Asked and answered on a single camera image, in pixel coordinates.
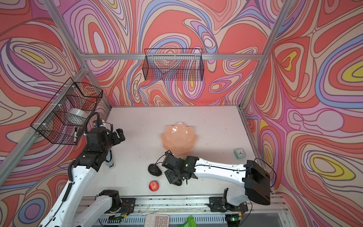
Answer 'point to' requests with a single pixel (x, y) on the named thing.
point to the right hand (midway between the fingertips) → (176, 175)
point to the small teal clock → (240, 153)
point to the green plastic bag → (190, 222)
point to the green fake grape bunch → (184, 158)
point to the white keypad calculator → (157, 220)
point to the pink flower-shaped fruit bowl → (179, 139)
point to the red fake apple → (153, 186)
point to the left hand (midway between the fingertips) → (116, 131)
